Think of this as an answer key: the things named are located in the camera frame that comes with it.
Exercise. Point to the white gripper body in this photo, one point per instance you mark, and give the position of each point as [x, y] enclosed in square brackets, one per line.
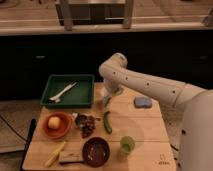
[110, 89]

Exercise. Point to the blue towel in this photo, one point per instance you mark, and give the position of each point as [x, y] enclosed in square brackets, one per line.
[106, 100]

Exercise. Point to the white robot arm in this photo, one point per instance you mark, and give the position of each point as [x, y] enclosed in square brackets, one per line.
[196, 142]

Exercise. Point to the green plastic tray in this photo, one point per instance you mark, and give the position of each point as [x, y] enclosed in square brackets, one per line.
[80, 96]

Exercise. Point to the blue sponge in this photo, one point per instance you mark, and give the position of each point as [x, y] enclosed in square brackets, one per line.
[142, 102]

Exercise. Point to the green cucumber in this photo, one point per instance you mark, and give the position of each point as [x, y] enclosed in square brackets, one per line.
[106, 123]

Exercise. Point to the bunch of dark grapes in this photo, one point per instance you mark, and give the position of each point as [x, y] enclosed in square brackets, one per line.
[89, 127]

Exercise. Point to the white plastic utensil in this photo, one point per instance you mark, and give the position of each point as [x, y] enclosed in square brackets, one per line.
[56, 98]

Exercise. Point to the green plastic cup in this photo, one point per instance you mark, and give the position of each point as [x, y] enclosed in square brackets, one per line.
[127, 144]

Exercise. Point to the dark purple bowl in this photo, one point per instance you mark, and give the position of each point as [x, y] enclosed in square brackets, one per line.
[96, 152]

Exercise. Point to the yellow lemon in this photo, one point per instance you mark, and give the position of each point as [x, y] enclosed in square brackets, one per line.
[54, 123]

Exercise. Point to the orange bowl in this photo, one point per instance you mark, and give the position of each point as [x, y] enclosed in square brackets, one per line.
[65, 125]

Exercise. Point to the yellow banana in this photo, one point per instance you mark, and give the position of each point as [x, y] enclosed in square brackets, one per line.
[54, 155]

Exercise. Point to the white-legged table in background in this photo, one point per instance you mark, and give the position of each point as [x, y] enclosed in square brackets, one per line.
[94, 12]

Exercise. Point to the grey block with handle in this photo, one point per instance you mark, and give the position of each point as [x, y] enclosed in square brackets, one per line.
[67, 158]

